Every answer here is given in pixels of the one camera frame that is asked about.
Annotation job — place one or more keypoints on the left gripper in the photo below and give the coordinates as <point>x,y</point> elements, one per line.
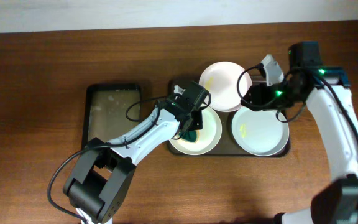
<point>200,123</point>

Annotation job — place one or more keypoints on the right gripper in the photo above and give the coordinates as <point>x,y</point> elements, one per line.
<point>258,95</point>

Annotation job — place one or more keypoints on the green yellow sponge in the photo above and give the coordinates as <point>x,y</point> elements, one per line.
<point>189,136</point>

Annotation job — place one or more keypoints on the white plate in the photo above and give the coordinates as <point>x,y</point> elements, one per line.
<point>208,136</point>

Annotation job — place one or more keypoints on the light grey plate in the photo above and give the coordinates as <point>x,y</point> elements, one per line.
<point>259,132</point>

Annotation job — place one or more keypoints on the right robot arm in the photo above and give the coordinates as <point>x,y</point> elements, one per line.
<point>325,92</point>

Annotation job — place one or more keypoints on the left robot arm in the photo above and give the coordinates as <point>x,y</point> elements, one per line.
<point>100,179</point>

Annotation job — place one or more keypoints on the large brown serving tray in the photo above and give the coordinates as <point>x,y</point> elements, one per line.
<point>227,145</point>

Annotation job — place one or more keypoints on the black water tray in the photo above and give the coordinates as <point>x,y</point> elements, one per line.
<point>107,114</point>

